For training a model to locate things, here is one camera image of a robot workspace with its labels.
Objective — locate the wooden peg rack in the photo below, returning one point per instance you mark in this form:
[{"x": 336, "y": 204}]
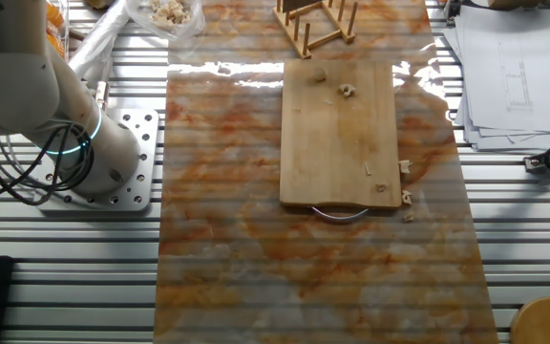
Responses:
[{"x": 306, "y": 40}]

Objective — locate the roll of clear plastic bags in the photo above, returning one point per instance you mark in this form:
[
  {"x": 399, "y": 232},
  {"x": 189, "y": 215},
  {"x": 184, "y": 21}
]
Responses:
[{"x": 98, "y": 43}]

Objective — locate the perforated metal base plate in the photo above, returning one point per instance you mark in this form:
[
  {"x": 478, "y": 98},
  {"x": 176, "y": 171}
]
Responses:
[{"x": 89, "y": 203}]

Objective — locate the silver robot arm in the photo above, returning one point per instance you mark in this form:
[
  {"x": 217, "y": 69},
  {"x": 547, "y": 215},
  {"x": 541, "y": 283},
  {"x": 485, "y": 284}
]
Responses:
[{"x": 7, "y": 71}]

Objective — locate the white paper stack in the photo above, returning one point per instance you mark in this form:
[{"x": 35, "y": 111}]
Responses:
[{"x": 509, "y": 95}]

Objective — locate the wooden cutting board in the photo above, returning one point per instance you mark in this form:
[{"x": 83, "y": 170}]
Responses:
[{"x": 332, "y": 157}]

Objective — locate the orange fruit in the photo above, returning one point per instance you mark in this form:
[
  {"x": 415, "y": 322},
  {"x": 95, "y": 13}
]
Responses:
[
  {"x": 57, "y": 45},
  {"x": 54, "y": 12}
]

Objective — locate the orange marble pattern mat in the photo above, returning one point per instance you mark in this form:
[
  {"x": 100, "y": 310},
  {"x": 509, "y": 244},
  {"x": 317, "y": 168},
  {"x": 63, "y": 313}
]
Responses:
[{"x": 232, "y": 191}]

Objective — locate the plastic bag of lotus pieces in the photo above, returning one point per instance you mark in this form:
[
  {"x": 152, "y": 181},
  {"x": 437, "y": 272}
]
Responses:
[{"x": 170, "y": 14}]

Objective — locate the oranges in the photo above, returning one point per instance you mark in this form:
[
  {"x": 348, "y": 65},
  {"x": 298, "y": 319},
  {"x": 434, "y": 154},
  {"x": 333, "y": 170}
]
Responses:
[{"x": 65, "y": 28}]

